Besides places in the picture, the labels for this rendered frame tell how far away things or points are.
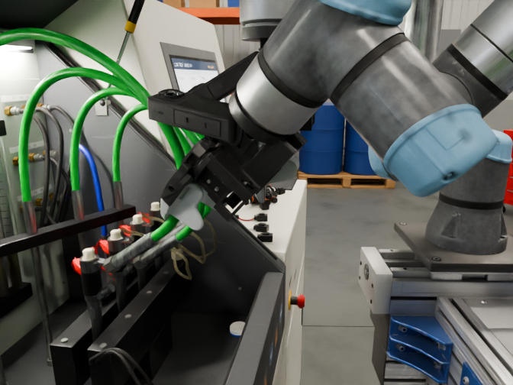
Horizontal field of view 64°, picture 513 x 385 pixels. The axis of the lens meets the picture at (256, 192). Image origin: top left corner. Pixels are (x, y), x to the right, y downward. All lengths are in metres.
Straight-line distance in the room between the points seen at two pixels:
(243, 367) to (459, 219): 0.50
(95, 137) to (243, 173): 0.60
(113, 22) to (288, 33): 0.68
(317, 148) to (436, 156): 5.00
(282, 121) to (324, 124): 4.89
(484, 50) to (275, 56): 0.19
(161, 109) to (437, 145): 0.28
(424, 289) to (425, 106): 0.62
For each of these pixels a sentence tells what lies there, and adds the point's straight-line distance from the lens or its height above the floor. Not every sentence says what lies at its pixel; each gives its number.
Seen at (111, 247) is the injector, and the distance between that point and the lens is 0.73.
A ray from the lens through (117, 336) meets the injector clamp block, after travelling 0.71.
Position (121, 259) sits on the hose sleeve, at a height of 1.13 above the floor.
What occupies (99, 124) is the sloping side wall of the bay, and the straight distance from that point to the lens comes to 0.97.
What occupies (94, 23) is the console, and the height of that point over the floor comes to 1.47.
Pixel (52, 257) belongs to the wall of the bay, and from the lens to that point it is 1.09.
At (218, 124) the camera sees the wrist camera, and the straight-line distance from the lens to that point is 0.42.
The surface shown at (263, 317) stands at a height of 0.95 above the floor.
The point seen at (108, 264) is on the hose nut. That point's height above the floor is 1.11.
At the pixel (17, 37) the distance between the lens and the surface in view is 0.64.
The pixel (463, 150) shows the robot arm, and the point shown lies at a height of 1.32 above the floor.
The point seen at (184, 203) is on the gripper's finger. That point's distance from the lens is 0.49.
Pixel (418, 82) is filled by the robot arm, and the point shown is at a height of 1.36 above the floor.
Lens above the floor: 1.37
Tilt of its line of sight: 16 degrees down
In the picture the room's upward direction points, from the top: straight up
